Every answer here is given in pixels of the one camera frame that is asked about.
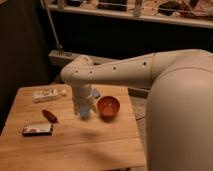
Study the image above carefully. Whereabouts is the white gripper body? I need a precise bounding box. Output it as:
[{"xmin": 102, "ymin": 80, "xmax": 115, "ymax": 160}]
[{"xmin": 71, "ymin": 84, "xmax": 94, "ymax": 114}]

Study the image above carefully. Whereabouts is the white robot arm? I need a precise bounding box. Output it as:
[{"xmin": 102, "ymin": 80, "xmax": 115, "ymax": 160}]
[{"xmin": 61, "ymin": 49, "xmax": 213, "ymax": 171}]

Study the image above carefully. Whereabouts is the red ceramic bowl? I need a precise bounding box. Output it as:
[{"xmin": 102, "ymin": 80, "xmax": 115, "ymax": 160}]
[{"xmin": 97, "ymin": 96, "xmax": 120, "ymax": 118}]

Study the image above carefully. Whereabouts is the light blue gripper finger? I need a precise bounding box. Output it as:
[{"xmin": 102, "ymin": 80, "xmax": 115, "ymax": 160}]
[
  {"xmin": 79, "ymin": 106, "xmax": 90, "ymax": 119},
  {"xmin": 92, "ymin": 88, "xmax": 101, "ymax": 99}
]

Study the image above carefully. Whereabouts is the small red brown object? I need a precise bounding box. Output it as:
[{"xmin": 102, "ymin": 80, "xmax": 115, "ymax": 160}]
[{"xmin": 42, "ymin": 110, "xmax": 58, "ymax": 123}]

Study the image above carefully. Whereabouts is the wooden shelf with clutter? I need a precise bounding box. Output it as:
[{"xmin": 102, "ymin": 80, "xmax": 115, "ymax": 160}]
[{"xmin": 40, "ymin": 0, "xmax": 213, "ymax": 29}]

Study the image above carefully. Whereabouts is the white rectangular box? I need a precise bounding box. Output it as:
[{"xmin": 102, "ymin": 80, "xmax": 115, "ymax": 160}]
[{"xmin": 32, "ymin": 88, "xmax": 66, "ymax": 103}]

